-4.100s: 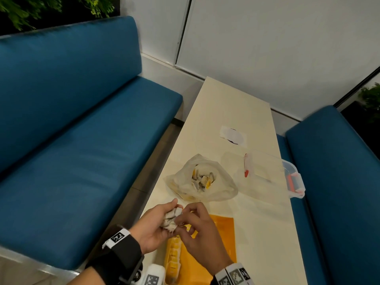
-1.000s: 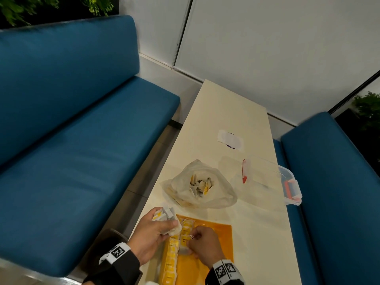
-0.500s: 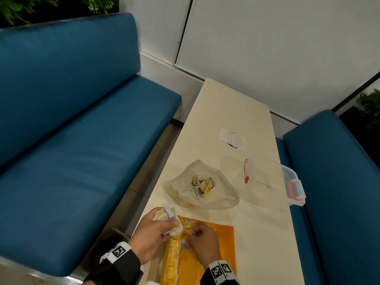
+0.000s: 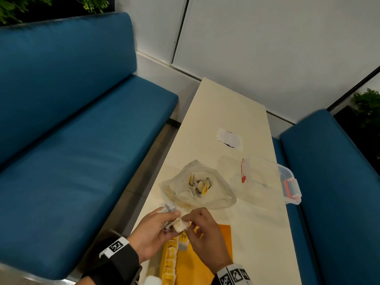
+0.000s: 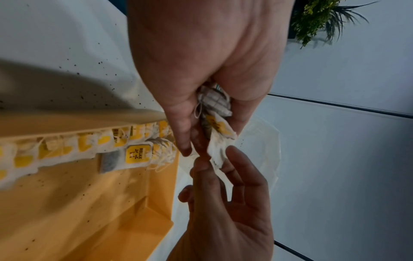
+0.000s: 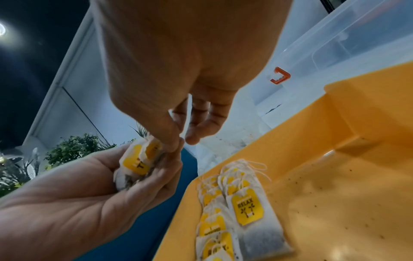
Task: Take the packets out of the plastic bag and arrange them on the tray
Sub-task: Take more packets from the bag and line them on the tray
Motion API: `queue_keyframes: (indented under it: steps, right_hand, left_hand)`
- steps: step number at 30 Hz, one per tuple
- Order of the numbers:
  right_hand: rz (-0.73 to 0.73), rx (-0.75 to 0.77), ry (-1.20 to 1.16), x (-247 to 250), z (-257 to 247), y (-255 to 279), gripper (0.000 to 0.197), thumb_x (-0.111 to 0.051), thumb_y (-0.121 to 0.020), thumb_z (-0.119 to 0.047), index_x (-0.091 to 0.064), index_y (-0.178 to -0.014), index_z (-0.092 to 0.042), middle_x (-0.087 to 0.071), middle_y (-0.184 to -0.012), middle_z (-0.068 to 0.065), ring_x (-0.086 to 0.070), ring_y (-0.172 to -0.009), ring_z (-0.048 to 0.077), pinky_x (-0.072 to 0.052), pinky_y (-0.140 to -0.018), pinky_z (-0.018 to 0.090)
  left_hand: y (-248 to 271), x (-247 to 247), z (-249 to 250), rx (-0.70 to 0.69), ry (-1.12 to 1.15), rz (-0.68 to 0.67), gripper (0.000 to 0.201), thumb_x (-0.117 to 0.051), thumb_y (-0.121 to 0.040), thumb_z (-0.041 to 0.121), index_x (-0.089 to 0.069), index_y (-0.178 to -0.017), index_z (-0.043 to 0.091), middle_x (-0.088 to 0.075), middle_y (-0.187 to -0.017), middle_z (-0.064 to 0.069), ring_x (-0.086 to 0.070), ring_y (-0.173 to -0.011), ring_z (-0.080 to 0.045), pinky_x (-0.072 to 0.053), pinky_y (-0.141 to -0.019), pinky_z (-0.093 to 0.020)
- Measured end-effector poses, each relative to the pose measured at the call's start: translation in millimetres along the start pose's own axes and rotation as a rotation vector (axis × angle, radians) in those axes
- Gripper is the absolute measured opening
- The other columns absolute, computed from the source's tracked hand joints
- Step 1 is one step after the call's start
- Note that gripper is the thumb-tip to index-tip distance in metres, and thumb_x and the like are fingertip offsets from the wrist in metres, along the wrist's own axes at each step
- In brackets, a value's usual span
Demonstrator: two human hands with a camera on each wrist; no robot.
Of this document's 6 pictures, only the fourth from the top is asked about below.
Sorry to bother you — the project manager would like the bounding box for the person's right hand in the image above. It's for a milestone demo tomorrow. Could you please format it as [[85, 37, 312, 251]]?
[[181, 207, 234, 276]]

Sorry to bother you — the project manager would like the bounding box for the person's left hand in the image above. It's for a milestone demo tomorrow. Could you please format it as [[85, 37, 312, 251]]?
[[127, 206, 182, 264]]

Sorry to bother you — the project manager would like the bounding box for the yellow tray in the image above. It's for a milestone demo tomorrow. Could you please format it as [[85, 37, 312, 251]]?
[[159, 224, 234, 285]]

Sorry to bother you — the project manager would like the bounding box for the yellow tagged tea bag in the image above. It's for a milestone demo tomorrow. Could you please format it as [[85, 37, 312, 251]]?
[[178, 231, 190, 252], [172, 218, 192, 234]]

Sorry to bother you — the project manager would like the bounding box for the bunch of tea bags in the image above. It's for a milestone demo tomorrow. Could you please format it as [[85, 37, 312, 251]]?
[[159, 203, 182, 234]]

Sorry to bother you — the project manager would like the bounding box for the row of tea bags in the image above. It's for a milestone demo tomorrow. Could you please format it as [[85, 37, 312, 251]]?
[[161, 239, 179, 285]]

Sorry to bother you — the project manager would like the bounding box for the clear plastic bag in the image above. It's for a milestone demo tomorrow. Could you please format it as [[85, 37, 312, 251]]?
[[159, 159, 238, 211]]

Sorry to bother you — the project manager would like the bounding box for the clear box with red latches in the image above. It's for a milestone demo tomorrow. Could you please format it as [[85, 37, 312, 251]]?
[[234, 156, 302, 205]]

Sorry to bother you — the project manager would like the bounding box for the person's left forearm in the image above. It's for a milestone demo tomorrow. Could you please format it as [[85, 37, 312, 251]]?
[[76, 243, 143, 285]]

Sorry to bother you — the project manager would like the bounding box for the white marker wristband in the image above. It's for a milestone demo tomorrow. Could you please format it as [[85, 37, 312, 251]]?
[[99, 236, 130, 259], [216, 263, 253, 285]]

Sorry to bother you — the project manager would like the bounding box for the white paper patch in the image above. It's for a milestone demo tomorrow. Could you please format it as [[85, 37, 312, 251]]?
[[216, 128, 244, 150]]

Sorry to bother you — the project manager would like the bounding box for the blue sofa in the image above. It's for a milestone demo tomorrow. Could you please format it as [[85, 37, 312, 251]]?
[[0, 12, 179, 280], [272, 109, 380, 285]]

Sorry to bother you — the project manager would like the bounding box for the green leafy plant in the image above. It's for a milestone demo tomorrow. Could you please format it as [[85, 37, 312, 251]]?
[[0, 0, 110, 26], [351, 88, 380, 128]]

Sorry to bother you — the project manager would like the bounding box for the black metal pole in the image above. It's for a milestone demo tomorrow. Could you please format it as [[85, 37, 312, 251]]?
[[326, 65, 380, 112]]

